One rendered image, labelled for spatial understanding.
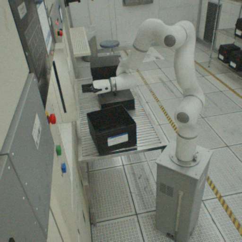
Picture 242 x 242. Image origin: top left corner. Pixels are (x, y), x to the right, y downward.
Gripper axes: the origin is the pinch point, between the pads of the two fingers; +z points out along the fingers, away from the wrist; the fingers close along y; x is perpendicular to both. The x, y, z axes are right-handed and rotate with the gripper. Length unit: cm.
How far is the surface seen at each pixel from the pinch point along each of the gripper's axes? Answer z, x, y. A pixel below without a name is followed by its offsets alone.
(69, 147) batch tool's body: 15.8, -31.9, -13.3
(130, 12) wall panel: -123, -37, 424
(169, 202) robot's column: -44, -76, -36
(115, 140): -13.8, -33.9, -11.9
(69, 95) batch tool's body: 11.4, -10.4, 14.8
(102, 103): -11, -33, 36
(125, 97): -32, -33, 39
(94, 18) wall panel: -42, -41, 424
